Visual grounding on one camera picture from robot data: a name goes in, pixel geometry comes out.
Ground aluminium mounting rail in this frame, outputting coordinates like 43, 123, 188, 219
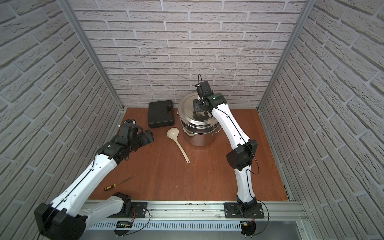
80, 199, 310, 223

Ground left black cable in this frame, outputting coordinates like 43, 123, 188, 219
114, 206, 151, 237

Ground yellow black screwdriver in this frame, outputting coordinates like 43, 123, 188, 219
104, 176, 136, 192

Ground controller board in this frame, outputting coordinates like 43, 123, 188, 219
114, 221, 134, 237
241, 221, 256, 237

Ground left controller board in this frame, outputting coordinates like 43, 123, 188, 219
114, 221, 134, 237

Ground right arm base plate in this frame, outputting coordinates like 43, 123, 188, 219
224, 202, 265, 219

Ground right controller board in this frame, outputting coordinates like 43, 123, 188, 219
241, 221, 256, 237

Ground cream plastic ladle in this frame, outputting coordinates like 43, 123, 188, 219
167, 128, 190, 164

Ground black cable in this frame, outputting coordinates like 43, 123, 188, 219
248, 199, 271, 237
114, 206, 151, 237

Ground black plastic tool case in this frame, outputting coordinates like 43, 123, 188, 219
148, 100, 175, 129

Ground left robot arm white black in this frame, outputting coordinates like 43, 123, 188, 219
34, 119, 154, 240

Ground right black cable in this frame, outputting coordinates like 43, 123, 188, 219
248, 199, 271, 237

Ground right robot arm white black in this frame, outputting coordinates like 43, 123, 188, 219
193, 91, 258, 217

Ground stainless steel pot lid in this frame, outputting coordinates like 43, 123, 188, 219
178, 93, 219, 129

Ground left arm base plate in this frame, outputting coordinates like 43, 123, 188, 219
114, 202, 148, 219

